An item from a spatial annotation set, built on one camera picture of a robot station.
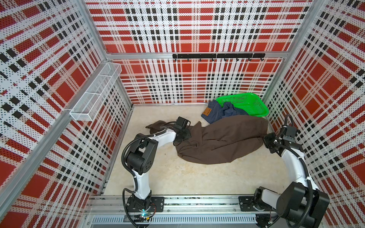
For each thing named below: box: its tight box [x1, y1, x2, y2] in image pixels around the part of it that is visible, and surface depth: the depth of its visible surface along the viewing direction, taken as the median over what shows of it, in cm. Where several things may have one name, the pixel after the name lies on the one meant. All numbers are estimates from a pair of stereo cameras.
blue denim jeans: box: [201, 99, 250, 124], surface depth 110 cm
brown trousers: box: [145, 115, 269, 165], surface depth 97 cm
